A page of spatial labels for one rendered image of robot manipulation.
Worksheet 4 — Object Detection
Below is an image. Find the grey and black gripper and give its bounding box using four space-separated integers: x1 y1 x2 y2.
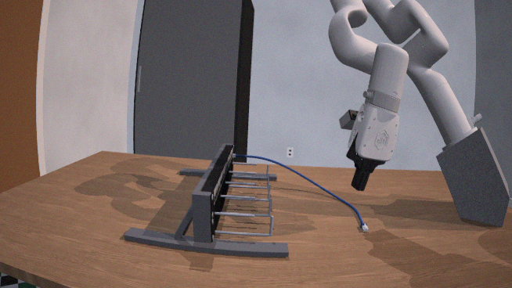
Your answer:
346 101 399 191

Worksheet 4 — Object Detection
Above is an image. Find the white network cable plug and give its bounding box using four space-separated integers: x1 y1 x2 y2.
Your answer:
360 223 369 232

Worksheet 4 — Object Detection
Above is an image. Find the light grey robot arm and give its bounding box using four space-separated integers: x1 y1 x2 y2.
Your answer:
328 0 482 151

